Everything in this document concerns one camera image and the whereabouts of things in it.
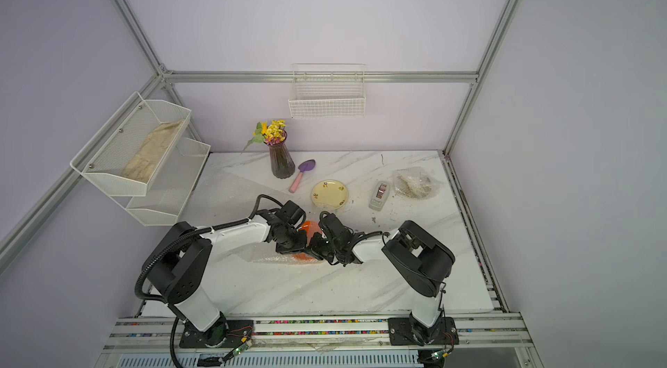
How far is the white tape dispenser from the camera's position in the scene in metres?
1.02

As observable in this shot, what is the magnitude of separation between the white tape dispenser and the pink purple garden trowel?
32 centimetres

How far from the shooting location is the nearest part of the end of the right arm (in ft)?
2.27
